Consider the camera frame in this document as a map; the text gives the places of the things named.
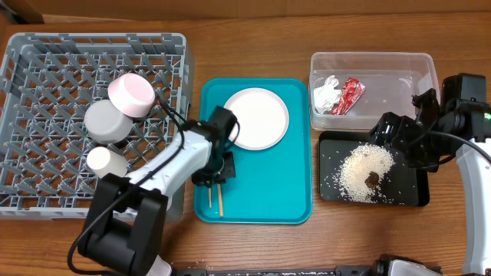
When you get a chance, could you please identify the large white plate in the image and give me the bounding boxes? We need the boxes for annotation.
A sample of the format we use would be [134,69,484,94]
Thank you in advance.
[224,87,289,150]

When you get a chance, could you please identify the pile of white rice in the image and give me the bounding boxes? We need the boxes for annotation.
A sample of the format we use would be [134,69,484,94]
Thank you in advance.
[321,142,417,204]

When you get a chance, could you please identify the brown food scrap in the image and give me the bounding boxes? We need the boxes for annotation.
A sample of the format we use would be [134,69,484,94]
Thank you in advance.
[364,172,380,189]

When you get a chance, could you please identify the short wooden chopstick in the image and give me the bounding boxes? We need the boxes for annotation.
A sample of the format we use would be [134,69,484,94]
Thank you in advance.
[217,184,224,217]

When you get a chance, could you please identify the red snack wrapper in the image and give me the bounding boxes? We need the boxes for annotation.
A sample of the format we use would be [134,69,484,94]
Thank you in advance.
[331,77,366,115]

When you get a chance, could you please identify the small white bowl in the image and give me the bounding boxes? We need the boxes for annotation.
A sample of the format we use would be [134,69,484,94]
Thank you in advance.
[107,73,156,118]

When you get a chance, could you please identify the white tissue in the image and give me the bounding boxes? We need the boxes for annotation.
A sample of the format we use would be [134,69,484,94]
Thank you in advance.
[313,75,343,114]

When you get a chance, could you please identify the grey bowl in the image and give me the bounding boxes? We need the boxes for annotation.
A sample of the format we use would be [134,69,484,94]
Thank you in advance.
[84,100,133,144]

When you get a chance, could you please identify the white cup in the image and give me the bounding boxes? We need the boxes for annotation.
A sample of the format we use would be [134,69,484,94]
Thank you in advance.
[87,146,127,178]

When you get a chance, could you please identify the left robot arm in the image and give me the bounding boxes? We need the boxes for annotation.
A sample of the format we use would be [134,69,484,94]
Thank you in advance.
[68,107,239,275]

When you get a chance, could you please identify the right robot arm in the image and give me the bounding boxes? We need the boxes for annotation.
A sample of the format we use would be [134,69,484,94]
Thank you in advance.
[369,73,490,275]

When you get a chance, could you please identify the black rectangular tray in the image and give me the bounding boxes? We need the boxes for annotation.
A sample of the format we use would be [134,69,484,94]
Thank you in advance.
[318,130,430,207]

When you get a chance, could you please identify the teal plastic tray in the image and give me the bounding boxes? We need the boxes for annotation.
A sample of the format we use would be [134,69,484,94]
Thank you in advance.
[194,78,313,225]

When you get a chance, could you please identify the clear plastic bin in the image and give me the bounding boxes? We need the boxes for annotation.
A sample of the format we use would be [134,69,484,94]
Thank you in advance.
[309,52,440,131]

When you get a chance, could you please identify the grey plastic dish rack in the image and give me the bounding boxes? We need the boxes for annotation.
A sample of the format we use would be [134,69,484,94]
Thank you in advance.
[1,33,194,220]

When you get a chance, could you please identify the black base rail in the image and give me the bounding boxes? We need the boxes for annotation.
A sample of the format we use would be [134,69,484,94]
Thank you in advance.
[170,255,392,276]

